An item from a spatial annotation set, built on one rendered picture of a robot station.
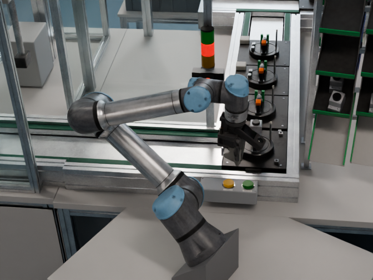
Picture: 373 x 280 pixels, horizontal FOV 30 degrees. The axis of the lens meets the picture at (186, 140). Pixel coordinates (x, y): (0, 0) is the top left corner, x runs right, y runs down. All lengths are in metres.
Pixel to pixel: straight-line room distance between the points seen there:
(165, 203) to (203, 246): 0.18
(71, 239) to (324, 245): 1.00
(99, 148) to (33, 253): 0.51
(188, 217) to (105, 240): 0.43
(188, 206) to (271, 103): 0.87
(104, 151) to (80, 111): 0.63
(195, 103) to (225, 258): 0.52
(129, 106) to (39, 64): 1.24
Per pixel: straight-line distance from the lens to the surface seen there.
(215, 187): 2.53
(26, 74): 3.35
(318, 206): 2.62
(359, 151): 2.63
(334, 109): 2.48
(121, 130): 2.31
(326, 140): 2.62
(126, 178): 2.64
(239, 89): 2.18
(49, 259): 2.96
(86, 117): 2.18
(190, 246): 2.20
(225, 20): 3.73
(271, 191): 2.59
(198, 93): 2.06
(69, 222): 2.76
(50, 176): 2.74
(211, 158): 2.73
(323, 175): 2.76
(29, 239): 2.91
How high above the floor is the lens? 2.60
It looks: 37 degrees down
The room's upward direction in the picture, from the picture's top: 3 degrees counter-clockwise
